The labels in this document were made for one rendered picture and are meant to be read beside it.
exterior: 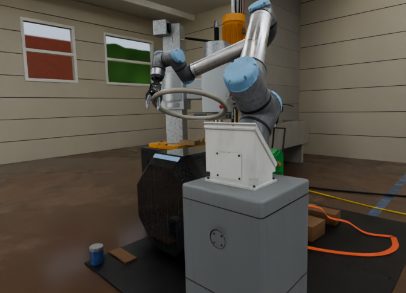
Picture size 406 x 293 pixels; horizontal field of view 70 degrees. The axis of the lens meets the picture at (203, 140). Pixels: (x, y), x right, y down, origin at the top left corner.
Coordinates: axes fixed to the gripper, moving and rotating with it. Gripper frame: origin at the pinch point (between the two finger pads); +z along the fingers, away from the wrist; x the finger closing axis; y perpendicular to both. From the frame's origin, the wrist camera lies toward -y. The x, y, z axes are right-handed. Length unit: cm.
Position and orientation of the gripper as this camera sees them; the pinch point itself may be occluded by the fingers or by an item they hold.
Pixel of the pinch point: (152, 108)
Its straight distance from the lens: 183.2
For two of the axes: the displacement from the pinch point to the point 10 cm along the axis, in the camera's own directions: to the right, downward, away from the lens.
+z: -1.0, 9.6, -2.5
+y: 2.1, -2.3, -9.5
